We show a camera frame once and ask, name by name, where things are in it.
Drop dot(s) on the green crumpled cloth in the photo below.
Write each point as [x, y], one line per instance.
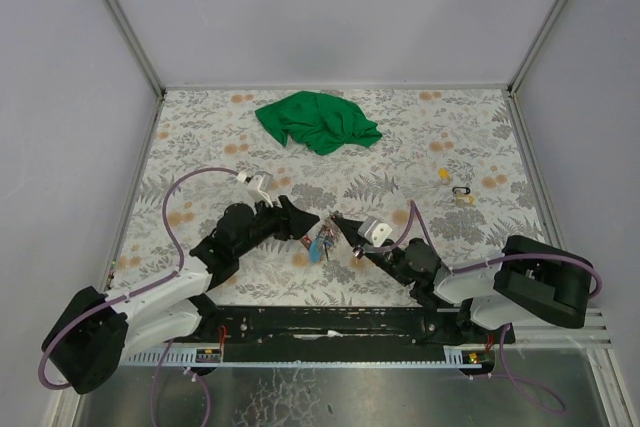
[321, 122]

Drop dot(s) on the key with black tag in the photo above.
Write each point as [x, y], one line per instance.
[463, 196]

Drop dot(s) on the aluminium corner post left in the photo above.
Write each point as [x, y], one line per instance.
[135, 47]

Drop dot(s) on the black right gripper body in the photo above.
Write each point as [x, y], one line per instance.
[365, 243]

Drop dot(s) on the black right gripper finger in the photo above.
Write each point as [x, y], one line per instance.
[357, 249]
[349, 228]

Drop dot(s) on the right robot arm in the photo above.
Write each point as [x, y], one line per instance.
[470, 303]

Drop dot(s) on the metal key organizer blue handle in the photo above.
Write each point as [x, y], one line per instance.
[319, 246]

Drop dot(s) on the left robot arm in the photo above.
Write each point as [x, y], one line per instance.
[97, 331]

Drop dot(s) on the white slotted cable duct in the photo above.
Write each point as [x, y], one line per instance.
[318, 353]

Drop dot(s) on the aluminium corner post right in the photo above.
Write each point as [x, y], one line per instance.
[541, 36]

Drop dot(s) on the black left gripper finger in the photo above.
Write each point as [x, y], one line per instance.
[287, 235]
[295, 219]

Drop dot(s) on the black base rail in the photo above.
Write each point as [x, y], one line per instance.
[241, 325]

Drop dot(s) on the aluminium corner post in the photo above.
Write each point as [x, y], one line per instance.
[135, 47]
[541, 36]

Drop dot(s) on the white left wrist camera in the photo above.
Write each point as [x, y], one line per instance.
[257, 186]

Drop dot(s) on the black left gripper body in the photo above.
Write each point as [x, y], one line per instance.
[282, 218]

